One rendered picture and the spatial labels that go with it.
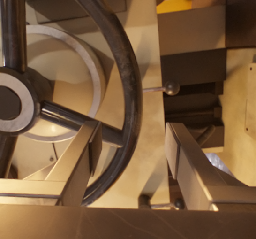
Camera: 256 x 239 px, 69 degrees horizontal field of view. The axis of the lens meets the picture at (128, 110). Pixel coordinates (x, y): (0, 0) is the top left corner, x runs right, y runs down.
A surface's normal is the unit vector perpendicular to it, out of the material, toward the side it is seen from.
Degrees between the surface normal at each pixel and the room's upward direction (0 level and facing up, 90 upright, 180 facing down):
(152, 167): 90
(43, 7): 90
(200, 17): 90
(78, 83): 120
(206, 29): 90
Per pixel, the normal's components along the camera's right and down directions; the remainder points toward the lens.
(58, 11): -0.02, 0.29
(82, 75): 0.46, 0.15
